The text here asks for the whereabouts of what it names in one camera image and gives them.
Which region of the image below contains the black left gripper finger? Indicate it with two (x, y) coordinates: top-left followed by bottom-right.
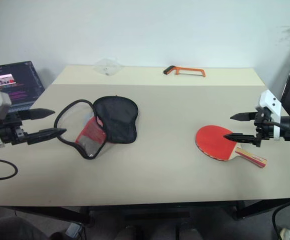
(27, 127), (68, 146)
(19, 108), (56, 121)

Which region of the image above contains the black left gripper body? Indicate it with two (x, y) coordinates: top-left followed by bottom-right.
(0, 111), (29, 146)

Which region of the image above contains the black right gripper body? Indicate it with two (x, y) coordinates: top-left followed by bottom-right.
(253, 106), (273, 148)

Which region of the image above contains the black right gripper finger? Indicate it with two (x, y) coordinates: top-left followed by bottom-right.
(230, 112), (257, 123)
(223, 133), (257, 145)

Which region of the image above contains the red table tennis paddle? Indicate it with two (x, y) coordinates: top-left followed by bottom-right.
(195, 124), (268, 169)

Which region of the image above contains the red and black mesh bag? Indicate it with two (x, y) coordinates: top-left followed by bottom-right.
(54, 95), (139, 160)

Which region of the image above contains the open dark laptop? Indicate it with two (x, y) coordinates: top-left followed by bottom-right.
(0, 60), (46, 114)

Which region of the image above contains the orange hacksaw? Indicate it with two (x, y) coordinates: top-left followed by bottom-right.
(162, 65), (206, 79)

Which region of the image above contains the clear plastic piece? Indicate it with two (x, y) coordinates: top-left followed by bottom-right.
(93, 58), (123, 77)

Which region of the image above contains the small white floor object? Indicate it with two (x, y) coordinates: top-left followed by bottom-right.
(279, 227), (290, 240)

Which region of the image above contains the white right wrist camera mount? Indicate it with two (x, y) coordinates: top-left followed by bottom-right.
(256, 89), (282, 142)

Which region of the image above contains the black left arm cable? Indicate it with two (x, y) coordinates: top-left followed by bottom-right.
(0, 159), (19, 180)

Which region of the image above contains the black table frame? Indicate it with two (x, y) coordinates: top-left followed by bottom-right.
(0, 191), (290, 227)

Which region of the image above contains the black floor cable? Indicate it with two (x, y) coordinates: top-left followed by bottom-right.
(271, 196), (290, 240)

